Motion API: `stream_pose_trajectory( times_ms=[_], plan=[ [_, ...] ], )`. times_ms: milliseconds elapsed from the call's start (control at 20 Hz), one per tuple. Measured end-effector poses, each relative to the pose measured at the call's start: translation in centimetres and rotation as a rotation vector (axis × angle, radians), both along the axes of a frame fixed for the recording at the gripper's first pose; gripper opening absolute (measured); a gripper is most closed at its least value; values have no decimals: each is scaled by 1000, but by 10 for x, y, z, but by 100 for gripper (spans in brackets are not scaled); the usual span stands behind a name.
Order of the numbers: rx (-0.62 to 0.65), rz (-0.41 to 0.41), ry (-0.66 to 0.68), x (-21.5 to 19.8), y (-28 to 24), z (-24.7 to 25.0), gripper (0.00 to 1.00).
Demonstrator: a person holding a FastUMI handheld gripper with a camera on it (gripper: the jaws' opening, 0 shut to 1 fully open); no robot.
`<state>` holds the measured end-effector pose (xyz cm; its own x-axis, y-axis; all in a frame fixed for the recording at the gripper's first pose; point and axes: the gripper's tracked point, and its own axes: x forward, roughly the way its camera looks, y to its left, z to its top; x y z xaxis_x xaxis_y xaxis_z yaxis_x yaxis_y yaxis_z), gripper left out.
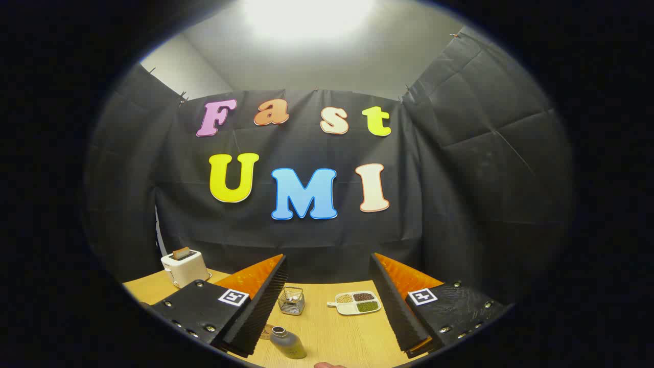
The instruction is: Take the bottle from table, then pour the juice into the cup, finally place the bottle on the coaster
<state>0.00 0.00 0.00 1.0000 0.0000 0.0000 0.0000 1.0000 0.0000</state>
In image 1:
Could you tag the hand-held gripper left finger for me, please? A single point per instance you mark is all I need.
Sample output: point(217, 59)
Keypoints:
point(255, 317)

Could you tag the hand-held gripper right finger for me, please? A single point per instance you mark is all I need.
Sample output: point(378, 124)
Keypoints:
point(396, 312)

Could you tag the round wooden coaster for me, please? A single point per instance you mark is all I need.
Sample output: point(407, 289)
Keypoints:
point(265, 333)

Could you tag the silver bottle with green label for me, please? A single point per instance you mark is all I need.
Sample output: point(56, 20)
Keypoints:
point(288, 342)

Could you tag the white divided dish with beans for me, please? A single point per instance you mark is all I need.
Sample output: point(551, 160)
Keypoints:
point(337, 310)

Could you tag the wooden table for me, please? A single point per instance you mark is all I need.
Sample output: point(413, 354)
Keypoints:
point(337, 337)

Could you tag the cream toaster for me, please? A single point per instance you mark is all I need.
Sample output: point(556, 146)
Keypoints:
point(186, 268)

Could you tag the toast slice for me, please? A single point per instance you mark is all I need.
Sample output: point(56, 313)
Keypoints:
point(181, 253)

